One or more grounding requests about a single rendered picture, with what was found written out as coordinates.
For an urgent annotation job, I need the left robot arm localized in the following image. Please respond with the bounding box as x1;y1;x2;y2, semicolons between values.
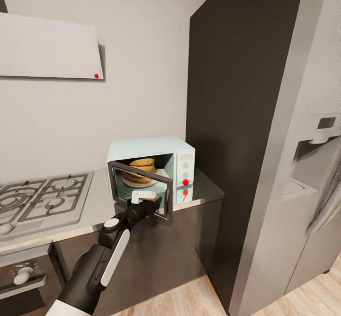
45;190;162;316

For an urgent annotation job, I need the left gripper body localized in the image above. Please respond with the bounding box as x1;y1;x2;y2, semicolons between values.
127;198;155;222

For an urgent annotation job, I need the microwave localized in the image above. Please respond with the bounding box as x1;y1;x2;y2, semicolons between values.
107;136;195;226

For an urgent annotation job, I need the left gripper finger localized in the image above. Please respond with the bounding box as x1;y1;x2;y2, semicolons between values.
154;196;162;210

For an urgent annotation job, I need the popcorn bag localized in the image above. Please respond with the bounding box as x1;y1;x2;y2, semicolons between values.
123;155;155;172

